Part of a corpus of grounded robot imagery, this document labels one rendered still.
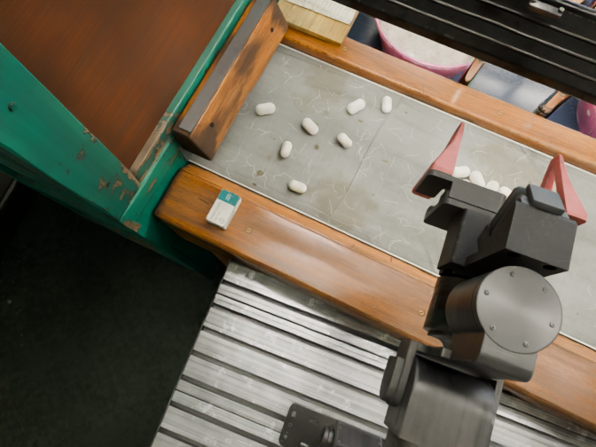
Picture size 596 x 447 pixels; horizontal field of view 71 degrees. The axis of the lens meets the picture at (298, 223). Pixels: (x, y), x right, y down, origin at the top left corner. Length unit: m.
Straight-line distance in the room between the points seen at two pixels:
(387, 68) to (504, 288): 0.61
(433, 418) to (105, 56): 0.49
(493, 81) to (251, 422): 0.83
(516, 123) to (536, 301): 0.59
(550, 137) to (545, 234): 0.58
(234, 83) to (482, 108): 0.45
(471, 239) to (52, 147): 0.42
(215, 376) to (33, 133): 0.50
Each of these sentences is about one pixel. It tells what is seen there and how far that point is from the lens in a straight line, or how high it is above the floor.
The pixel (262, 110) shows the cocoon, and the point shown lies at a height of 0.76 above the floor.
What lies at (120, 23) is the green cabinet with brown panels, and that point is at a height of 1.05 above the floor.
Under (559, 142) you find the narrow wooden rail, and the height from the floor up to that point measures 0.76.
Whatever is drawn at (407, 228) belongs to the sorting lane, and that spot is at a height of 0.74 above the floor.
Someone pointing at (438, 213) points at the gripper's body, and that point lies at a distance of 0.41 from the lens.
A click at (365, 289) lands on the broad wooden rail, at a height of 0.76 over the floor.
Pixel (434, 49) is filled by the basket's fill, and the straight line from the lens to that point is 0.95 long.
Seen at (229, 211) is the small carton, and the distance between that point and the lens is 0.70.
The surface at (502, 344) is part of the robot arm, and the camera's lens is 0.31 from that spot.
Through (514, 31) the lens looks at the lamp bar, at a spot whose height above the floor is 1.08.
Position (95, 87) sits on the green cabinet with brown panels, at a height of 1.03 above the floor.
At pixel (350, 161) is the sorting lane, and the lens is 0.78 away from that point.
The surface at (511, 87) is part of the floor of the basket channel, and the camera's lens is 1.03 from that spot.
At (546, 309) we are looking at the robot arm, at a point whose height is 1.17.
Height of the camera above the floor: 1.45
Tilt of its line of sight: 75 degrees down
